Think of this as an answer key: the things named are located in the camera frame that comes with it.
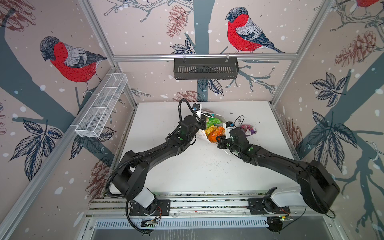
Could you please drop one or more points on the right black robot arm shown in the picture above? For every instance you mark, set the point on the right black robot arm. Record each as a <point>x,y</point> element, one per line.
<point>318,189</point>

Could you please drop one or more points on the yellow snack packet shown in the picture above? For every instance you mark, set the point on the yellow snack packet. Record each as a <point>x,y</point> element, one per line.
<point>210,130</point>

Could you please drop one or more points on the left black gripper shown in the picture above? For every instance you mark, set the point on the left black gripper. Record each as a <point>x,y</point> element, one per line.
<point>202,122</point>

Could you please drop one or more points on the white mesh wall basket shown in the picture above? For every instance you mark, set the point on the white mesh wall basket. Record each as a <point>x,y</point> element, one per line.
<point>99,112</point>

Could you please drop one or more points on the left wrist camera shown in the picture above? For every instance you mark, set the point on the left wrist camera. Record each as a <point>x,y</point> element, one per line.
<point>197,108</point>

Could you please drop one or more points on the orange snack packet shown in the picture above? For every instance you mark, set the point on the orange snack packet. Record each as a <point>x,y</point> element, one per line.
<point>220,131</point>

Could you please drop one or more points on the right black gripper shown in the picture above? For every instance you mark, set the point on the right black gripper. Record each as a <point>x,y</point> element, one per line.
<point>221,142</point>

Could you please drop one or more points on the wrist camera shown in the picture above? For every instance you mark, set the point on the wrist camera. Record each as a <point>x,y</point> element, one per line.
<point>197,108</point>
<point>228,127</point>

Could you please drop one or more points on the black hanging wire basket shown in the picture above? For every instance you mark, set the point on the black hanging wire basket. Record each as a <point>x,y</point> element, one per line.
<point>206,69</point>

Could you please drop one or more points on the green chips bag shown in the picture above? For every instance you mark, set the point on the green chips bag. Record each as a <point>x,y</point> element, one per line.
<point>212,122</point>

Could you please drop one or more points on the aluminium mounting rail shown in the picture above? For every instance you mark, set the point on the aluminium mounting rail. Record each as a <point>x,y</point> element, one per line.
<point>189,205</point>

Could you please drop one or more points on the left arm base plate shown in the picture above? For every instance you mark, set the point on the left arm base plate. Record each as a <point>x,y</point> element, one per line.
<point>156,208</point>

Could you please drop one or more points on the purple candy packet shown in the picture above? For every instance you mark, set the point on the purple candy packet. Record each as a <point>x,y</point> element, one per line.
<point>249,130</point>

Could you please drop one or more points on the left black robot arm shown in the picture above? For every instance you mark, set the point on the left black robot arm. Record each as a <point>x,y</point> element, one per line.
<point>129,177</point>

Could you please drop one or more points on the white printed paper bag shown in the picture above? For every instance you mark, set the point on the white printed paper bag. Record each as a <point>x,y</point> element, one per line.
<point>201,133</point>

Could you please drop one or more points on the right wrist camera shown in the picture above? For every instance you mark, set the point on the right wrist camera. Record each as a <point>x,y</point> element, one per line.
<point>228,127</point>

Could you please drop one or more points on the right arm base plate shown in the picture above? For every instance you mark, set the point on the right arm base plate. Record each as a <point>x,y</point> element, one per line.
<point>266,207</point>

